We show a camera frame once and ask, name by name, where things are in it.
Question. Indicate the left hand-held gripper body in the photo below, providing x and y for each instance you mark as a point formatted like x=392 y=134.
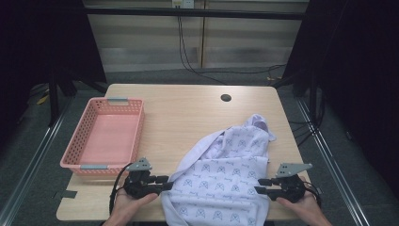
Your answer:
x=138 y=186

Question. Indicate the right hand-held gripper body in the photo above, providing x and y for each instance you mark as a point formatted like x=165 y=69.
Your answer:
x=290 y=186

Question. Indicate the white printed garment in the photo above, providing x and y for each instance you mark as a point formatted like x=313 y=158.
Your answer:
x=219 y=175

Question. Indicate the pink plastic basket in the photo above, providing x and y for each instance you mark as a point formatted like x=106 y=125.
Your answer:
x=109 y=138

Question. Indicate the person's left hand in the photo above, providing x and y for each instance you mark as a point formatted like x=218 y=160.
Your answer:
x=127 y=207

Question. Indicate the person's right hand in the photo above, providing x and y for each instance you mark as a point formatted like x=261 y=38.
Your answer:
x=306 y=207

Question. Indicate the black metal stand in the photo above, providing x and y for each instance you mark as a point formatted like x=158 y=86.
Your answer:
x=54 y=100
x=313 y=94

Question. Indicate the yellow floor item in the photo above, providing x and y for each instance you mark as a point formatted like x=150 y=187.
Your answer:
x=42 y=100

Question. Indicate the black curtain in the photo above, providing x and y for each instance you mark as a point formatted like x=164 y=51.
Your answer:
x=360 y=62
x=37 y=37

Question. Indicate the black horizontal bar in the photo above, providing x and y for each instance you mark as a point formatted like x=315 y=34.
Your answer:
x=194 y=13

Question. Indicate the metal floor rail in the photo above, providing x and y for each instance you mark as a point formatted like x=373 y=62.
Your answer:
x=34 y=157
x=332 y=163

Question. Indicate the white wall outlet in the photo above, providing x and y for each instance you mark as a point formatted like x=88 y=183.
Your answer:
x=183 y=3

